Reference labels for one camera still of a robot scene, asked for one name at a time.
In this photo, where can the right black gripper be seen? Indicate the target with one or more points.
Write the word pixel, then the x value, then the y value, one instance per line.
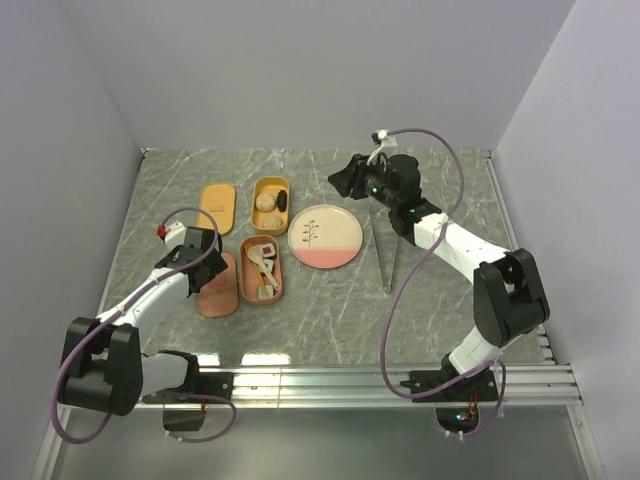
pixel 343 180

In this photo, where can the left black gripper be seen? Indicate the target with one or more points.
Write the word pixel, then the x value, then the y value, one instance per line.
pixel 216 264

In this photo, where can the orange lunch box lid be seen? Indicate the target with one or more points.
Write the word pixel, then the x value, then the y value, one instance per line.
pixel 219 201

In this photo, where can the orange plastic fork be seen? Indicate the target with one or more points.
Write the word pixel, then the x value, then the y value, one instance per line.
pixel 256 268

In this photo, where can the beige spoon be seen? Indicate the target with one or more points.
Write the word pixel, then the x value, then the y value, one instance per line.
pixel 255 254

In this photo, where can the pink lunch box lid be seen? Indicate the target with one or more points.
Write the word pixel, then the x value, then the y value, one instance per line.
pixel 220 297

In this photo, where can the pink lunch box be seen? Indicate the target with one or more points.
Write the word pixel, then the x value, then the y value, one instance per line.
pixel 249 281

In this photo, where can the red sushi roll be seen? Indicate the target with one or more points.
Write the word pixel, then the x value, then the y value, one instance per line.
pixel 268 250

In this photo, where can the black sea cucumber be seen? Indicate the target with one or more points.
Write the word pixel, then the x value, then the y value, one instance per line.
pixel 282 200

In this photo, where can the green sushi roll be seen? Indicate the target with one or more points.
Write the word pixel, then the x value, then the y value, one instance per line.
pixel 269 264

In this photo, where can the steamed bun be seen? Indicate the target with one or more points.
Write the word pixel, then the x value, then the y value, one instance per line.
pixel 265 202
pixel 272 222

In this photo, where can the metal tongs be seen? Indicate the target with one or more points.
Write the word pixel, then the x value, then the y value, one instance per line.
pixel 386 243

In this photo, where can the orange lunch box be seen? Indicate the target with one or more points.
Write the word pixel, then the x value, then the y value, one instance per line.
pixel 270 184

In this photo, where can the yellow sushi roll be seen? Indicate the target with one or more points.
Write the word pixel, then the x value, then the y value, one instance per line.
pixel 265 292

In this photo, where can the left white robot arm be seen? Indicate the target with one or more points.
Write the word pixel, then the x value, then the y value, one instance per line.
pixel 102 364

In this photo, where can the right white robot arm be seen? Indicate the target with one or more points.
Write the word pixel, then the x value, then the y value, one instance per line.
pixel 508 296

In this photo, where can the pink and cream plate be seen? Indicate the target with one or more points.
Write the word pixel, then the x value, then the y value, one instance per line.
pixel 325 236

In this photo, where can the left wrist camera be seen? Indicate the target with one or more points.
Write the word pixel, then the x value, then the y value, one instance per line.
pixel 171 235

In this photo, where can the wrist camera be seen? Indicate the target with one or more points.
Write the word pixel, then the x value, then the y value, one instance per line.
pixel 382 140
pixel 171 235

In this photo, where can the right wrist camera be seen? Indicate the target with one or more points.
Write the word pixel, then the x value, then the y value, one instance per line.
pixel 382 140

